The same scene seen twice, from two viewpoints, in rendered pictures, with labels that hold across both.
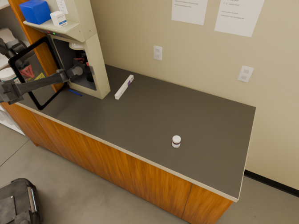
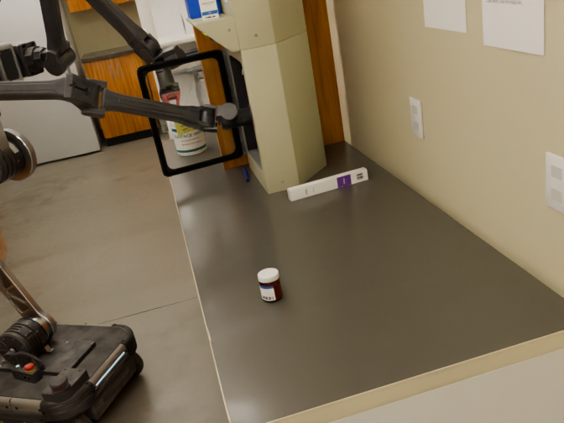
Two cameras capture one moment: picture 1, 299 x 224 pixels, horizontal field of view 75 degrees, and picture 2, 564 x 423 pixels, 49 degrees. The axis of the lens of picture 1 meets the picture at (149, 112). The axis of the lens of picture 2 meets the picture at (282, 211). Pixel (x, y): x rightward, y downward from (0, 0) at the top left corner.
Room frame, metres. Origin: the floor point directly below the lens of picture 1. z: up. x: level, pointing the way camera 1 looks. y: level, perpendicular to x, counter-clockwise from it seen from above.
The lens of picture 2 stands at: (-0.06, -1.15, 1.66)
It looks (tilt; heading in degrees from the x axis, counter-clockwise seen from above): 23 degrees down; 52
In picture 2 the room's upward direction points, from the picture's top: 10 degrees counter-clockwise
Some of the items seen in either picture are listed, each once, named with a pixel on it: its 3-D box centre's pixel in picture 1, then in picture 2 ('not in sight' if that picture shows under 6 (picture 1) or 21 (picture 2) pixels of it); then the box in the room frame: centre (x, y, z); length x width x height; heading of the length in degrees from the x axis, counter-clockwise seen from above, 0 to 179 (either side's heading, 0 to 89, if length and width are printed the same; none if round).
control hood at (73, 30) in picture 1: (54, 31); (211, 33); (1.11, 0.52, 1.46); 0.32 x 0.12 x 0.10; 61
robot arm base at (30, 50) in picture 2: not in sight; (38, 57); (0.81, 1.23, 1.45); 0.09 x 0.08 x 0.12; 30
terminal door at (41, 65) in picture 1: (42, 74); (192, 114); (1.08, 0.69, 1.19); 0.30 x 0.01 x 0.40; 157
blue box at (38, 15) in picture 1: (36, 11); (201, 1); (1.15, 0.59, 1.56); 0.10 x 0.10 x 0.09; 61
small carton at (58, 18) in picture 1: (58, 19); (208, 8); (1.07, 0.45, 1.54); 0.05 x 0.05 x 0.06; 54
